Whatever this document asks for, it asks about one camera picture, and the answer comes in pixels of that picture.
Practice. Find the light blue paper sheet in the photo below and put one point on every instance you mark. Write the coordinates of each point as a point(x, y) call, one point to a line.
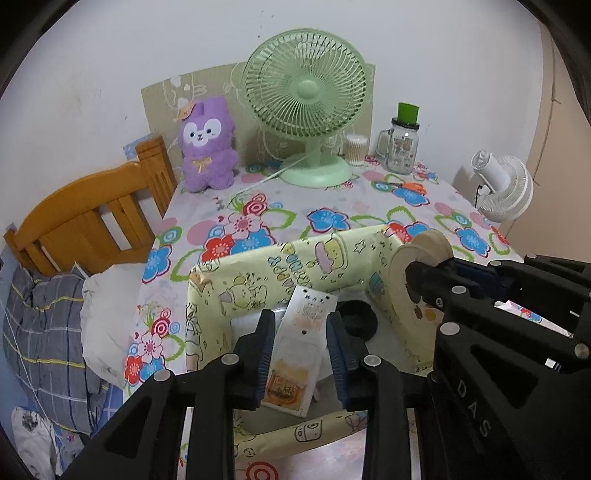
point(138, 144)

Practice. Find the cotton swab jar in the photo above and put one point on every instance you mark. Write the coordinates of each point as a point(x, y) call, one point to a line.
point(355, 150)

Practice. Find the beige door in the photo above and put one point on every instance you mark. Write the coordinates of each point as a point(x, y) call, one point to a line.
point(558, 138)

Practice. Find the patterned beige board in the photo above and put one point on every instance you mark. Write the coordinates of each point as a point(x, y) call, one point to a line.
point(161, 106)

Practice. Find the green desk fan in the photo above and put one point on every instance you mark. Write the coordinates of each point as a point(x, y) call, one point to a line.
point(304, 87)

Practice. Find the purple plush toy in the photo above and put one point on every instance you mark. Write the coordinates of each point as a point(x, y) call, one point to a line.
point(207, 147)

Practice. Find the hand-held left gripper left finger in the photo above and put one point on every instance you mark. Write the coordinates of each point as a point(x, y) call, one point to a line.
point(265, 355)

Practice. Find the yellow fabric storage box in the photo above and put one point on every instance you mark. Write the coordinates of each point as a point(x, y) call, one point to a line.
point(258, 272)

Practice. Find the grey plaid bedding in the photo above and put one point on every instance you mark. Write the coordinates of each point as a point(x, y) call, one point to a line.
point(51, 332)

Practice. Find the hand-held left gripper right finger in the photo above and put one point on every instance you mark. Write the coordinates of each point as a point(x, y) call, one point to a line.
point(338, 355)

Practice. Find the white rectangular box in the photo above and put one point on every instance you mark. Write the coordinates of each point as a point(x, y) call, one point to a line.
point(300, 350)

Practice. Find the white pillow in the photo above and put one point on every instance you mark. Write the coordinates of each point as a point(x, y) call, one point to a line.
point(111, 314)

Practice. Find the white stained cloth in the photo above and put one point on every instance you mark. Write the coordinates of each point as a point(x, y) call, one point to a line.
point(32, 434)

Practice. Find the black round object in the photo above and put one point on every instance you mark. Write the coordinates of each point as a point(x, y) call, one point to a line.
point(355, 318)

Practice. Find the glass mug jar green lid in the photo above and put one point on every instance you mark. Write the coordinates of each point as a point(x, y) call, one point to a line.
point(401, 147)

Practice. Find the wooden bed headboard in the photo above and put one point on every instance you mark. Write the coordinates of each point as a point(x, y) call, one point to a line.
point(83, 207)

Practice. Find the white clip fan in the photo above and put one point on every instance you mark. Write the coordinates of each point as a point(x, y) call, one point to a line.
point(505, 189)

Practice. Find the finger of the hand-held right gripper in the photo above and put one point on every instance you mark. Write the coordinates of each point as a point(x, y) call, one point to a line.
point(429, 286)
point(482, 277)

